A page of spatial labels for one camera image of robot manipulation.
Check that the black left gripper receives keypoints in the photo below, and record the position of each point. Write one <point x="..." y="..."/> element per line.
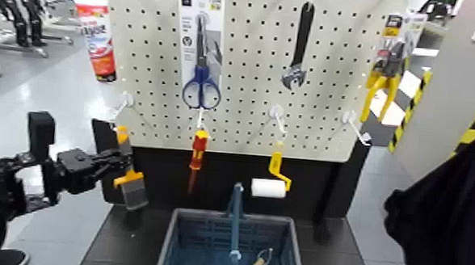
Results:
<point x="76" y="171"/>

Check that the black pegboard stand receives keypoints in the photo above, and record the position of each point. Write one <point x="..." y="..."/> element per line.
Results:
<point x="166" y="174"/>

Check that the white pegboard hook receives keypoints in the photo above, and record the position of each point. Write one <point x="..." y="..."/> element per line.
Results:
<point x="200" y="119"/>
<point x="277" y="113"/>
<point x="126" y="100"/>
<point x="355" y="125"/>

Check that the red yellow screwdriver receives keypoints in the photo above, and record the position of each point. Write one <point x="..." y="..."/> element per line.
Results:
<point x="198" y="147"/>

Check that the blue scissors in card packaging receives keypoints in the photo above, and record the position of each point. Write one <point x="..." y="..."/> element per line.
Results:
<point x="201" y="83"/>

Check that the red white sealant tube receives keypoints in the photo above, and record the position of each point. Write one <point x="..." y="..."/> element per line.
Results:
<point x="98" y="33"/>

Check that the dark navy cloth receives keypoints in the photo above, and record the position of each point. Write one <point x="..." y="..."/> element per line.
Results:
<point x="460" y="219"/>

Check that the cream perforated pegboard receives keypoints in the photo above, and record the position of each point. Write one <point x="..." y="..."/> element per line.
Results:
<point x="255" y="68"/>

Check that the yellow pliers in packaging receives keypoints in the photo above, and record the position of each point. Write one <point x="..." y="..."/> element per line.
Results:
<point x="379" y="83"/>

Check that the black adjustable wrench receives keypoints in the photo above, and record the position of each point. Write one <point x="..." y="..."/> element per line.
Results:
<point x="302" y="36"/>

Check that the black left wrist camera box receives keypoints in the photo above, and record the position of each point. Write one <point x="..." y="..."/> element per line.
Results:
<point x="41" y="132"/>

